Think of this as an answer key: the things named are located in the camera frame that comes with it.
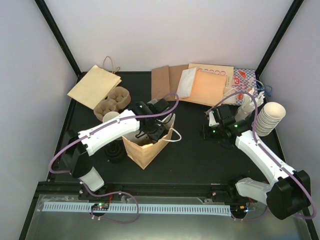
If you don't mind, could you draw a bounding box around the brown kraft paper bag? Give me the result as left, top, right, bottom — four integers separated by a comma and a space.
151, 64, 189, 100

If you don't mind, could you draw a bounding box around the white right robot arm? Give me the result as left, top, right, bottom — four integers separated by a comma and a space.
202, 105, 311, 220

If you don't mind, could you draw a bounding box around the black frame post left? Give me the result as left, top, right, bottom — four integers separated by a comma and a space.
35, 0, 82, 77

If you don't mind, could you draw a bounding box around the stack of pulp cup carriers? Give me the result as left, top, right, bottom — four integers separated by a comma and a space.
93, 86, 131, 122

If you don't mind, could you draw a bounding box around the stack of white paper cups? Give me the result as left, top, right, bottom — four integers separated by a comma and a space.
102, 111, 120, 123

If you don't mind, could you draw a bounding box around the black frame post right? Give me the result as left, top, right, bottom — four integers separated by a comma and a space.
255, 0, 304, 79

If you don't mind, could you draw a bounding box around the orange paper bag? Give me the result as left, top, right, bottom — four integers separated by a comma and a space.
122, 113, 182, 170
183, 71, 227, 107

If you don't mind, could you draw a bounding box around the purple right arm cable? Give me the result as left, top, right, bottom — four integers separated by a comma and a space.
209, 91, 316, 220

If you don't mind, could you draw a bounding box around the tan paper bag with handles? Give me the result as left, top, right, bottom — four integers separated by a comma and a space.
67, 56, 122, 110

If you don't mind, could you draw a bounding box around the white paper bag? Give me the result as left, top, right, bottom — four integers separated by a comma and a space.
176, 67, 197, 99

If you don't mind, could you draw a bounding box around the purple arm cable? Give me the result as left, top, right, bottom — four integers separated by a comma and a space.
48, 92, 180, 175
209, 91, 316, 220

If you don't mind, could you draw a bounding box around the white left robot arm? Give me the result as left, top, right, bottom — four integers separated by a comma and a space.
61, 98, 171, 200

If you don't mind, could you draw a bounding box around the beige bag with red circles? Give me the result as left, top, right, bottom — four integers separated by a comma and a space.
188, 63, 234, 77

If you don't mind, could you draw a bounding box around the light blue cable duct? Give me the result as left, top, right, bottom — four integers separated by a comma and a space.
42, 202, 231, 217

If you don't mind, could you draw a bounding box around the black frame post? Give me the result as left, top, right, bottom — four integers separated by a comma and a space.
255, 0, 304, 79
35, 0, 82, 77

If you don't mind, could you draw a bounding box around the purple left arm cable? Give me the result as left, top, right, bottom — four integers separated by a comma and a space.
48, 92, 180, 175

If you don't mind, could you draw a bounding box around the blue checkered paper bag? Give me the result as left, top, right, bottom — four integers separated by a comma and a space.
231, 68, 273, 98

